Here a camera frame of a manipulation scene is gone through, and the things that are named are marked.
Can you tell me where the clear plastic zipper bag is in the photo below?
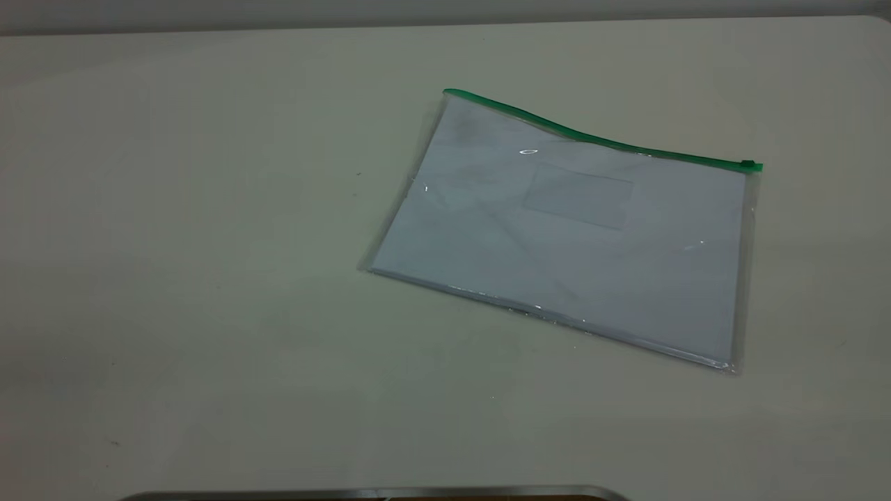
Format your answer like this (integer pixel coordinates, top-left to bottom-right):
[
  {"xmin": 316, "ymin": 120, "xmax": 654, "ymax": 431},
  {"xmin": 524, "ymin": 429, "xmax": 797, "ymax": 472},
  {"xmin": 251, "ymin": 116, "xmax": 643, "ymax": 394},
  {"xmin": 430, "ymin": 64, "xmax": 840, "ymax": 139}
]
[{"xmin": 358, "ymin": 87, "xmax": 765, "ymax": 377}]

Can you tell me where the grey metal base edge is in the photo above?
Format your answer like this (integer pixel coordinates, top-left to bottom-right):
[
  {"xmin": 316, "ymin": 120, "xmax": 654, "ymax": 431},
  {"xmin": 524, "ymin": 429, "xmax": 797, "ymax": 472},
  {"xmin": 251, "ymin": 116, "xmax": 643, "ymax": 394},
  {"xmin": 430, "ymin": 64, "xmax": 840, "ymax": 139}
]
[{"xmin": 118, "ymin": 485, "xmax": 631, "ymax": 501}]

